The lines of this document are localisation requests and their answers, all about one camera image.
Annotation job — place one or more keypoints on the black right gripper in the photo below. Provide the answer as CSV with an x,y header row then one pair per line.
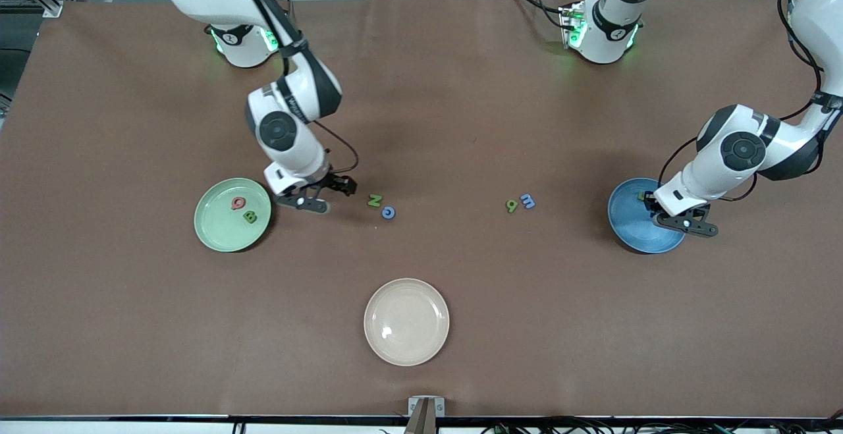
x,y
334,182

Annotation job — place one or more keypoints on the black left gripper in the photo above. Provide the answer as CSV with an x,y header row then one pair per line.
x,y
649,203

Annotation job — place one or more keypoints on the green letter Z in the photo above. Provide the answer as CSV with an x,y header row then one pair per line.
x,y
374,200

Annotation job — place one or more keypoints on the green letter B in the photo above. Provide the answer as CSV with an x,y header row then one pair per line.
x,y
250,216

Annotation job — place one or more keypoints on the blue letter C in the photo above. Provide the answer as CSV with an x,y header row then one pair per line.
x,y
388,212

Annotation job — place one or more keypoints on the red letter Q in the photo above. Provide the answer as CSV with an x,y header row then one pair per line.
x,y
238,203

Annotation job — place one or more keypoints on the blue letter m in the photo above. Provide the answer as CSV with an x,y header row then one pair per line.
x,y
527,201

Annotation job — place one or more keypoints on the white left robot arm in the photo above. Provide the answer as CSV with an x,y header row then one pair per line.
x,y
823,26

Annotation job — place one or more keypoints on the blue plate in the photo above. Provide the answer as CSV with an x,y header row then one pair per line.
x,y
625,223

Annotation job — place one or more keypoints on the green plate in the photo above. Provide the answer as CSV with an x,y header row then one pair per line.
x,y
224,230

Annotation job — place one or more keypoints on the beige plate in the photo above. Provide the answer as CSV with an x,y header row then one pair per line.
x,y
406,322

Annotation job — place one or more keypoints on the brown table mat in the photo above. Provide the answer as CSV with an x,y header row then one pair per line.
x,y
461,91

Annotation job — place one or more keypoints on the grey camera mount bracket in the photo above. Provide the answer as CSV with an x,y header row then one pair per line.
x,y
425,400

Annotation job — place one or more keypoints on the white table rail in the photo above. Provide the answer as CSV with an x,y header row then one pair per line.
x,y
99,427

